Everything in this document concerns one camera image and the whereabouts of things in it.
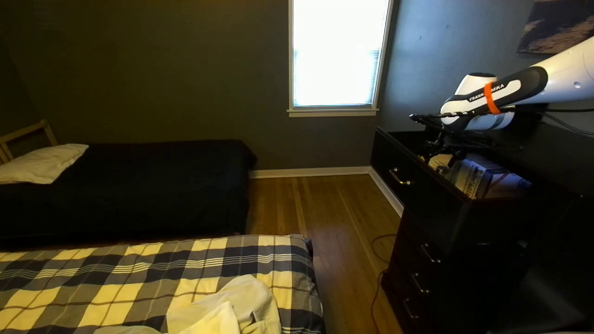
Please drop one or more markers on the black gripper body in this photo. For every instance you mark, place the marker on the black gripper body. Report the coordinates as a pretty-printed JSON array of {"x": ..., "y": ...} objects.
[{"x": 442, "y": 140}]

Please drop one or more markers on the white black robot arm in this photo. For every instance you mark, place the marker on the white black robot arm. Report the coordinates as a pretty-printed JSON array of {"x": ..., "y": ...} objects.
[{"x": 490, "y": 103}]

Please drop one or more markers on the open black dresser drawer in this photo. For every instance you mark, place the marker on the open black dresser drawer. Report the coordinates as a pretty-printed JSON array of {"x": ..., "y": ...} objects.
[{"x": 455, "y": 205}]

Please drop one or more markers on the black wooden dresser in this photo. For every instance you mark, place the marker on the black wooden dresser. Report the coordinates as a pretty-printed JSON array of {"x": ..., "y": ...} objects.
[{"x": 544, "y": 288}]

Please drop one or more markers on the white cloth on bed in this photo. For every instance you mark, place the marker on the white cloth on bed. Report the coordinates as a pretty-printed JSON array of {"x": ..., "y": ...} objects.
[{"x": 240, "y": 307}]

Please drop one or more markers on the dark blanket bed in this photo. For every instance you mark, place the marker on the dark blanket bed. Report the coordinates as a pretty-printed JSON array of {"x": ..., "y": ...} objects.
[{"x": 132, "y": 192}]

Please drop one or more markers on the plaid blue yellow bed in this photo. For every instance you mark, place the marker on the plaid blue yellow bed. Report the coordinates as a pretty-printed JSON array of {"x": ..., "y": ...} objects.
[{"x": 88, "y": 288}]

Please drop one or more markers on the white pillow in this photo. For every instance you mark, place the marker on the white pillow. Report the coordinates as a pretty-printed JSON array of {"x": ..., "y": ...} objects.
[{"x": 41, "y": 166}]

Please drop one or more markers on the wooden bed headboard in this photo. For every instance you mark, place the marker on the wooden bed headboard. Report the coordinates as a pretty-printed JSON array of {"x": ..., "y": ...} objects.
[{"x": 6, "y": 140}]

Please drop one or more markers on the bright window white frame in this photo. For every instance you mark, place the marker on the bright window white frame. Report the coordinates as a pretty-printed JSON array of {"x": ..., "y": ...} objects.
[{"x": 335, "y": 56}]

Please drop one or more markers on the wall picture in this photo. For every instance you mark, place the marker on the wall picture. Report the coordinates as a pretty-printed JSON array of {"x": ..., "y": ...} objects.
[{"x": 557, "y": 25}]

